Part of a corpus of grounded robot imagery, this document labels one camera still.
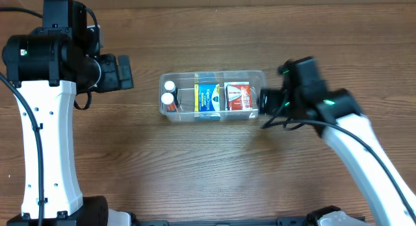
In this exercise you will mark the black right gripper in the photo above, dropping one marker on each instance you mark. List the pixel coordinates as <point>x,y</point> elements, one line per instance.
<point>268,101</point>

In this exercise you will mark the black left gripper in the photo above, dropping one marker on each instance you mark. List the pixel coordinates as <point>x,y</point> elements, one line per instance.
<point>123,72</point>

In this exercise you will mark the red medicine box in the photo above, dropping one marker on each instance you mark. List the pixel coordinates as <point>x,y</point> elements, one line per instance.
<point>238,96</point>

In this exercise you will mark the blue yellow VapoDrops box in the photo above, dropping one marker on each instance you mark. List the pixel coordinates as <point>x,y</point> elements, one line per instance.
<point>207,97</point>

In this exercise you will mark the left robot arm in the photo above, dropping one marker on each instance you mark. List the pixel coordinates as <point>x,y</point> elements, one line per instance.
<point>46,70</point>

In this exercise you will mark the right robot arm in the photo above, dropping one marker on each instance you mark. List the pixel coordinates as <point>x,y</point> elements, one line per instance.
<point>305,99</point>

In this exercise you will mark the clear plastic container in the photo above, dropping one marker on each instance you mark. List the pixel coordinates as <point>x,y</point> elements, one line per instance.
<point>185,94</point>

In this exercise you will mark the white cap bottle upper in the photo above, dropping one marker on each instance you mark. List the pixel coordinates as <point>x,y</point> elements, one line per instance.
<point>170,87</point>

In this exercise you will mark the white cap orange bottle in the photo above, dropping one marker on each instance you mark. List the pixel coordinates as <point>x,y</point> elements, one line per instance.
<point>170,102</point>

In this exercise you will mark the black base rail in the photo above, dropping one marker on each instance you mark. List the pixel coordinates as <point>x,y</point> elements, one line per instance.
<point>281,221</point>

